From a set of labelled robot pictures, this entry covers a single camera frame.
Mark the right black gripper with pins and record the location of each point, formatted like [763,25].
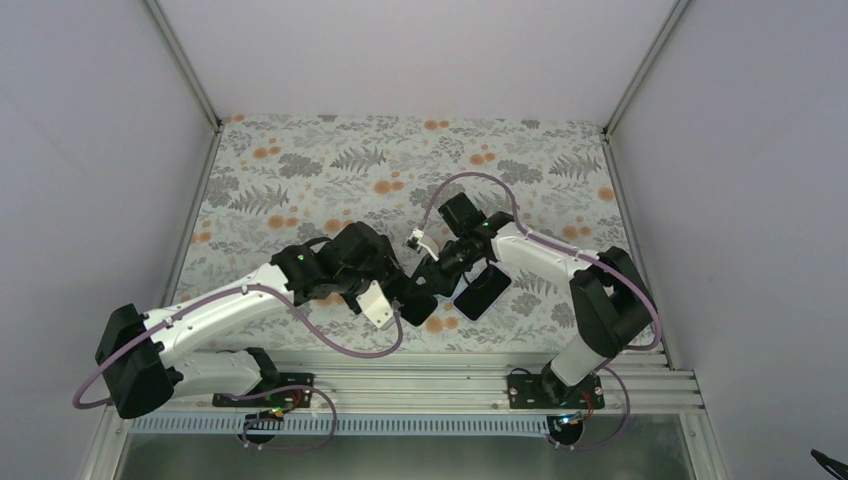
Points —
[438,280]

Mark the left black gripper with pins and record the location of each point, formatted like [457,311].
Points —
[384,266]

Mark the black smartphone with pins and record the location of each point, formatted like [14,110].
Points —
[417,304]

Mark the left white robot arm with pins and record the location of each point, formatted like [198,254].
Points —
[147,359]

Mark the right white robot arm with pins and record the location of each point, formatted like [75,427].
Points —
[609,300]

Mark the smartphone in clear case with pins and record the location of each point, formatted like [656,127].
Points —
[482,293]

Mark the floral patterned table mat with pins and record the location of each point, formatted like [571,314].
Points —
[280,180]

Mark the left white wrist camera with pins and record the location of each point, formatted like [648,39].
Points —
[375,306]

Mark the aluminium mounting rail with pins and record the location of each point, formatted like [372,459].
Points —
[459,383]

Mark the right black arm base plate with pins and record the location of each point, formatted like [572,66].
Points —
[530,391]

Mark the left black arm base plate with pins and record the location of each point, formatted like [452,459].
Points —
[288,391]

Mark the slotted grey cable duct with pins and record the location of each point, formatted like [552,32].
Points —
[346,424]

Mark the left aluminium frame post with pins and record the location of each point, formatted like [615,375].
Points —
[184,65]

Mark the aluminium frame post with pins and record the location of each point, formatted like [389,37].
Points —
[667,29]
[184,65]

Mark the right aluminium frame post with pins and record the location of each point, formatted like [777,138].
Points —
[667,29]

